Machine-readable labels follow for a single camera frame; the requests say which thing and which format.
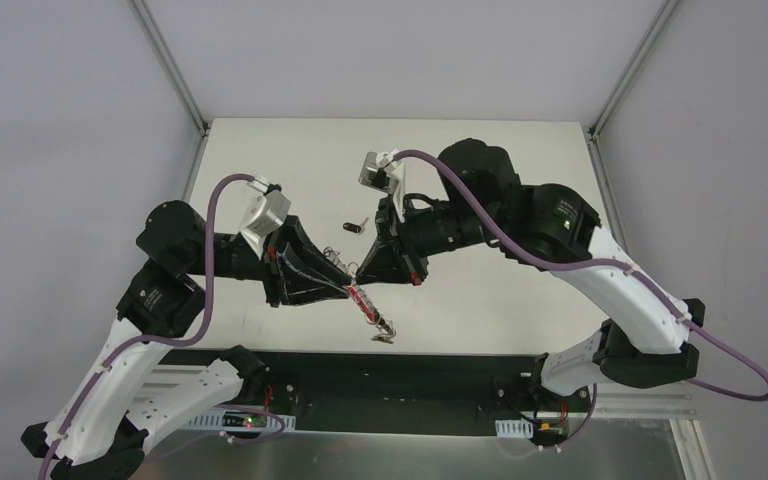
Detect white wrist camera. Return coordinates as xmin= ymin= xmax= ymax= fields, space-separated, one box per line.
xmin=358 ymin=150 xmax=406 ymax=223
xmin=238 ymin=176 xmax=291 ymax=255

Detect metal frame post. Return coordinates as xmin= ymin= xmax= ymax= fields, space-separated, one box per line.
xmin=588 ymin=0 xmax=684 ymax=142
xmin=128 ymin=0 xmax=209 ymax=138

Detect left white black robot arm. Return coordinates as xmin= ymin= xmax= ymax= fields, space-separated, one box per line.
xmin=21 ymin=196 xmax=351 ymax=479

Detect red keyring holder with rings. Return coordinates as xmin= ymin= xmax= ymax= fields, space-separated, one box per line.
xmin=324 ymin=247 xmax=397 ymax=345

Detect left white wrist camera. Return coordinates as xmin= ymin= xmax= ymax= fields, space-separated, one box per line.
xmin=238 ymin=176 xmax=291 ymax=255

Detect left metal frame post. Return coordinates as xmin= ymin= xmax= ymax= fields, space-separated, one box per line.
xmin=128 ymin=0 xmax=209 ymax=138

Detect right metal frame post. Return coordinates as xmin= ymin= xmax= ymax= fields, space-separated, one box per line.
xmin=588 ymin=0 xmax=684 ymax=142

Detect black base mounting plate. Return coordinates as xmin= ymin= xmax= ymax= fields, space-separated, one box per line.
xmin=178 ymin=349 xmax=644 ymax=439

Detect right white cable duct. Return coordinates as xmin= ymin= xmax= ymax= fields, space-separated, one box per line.
xmin=494 ymin=418 xmax=534 ymax=439

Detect black head small key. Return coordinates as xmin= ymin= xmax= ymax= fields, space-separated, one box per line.
xmin=342 ymin=217 xmax=369 ymax=235

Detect white cable duct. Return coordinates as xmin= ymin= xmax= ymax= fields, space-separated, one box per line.
xmin=181 ymin=409 xmax=296 ymax=433
xmin=494 ymin=418 xmax=534 ymax=439

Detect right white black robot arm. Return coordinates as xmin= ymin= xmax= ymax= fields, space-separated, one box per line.
xmin=357 ymin=138 xmax=705 ymax=410

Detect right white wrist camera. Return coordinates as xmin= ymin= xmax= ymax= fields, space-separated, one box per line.
xmin=358 ymin=150 xmax=406 ymax=223

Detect left white cable duct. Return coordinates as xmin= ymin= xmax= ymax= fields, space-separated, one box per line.
xmin=181 ymin=409 xmax=296 ymax=433

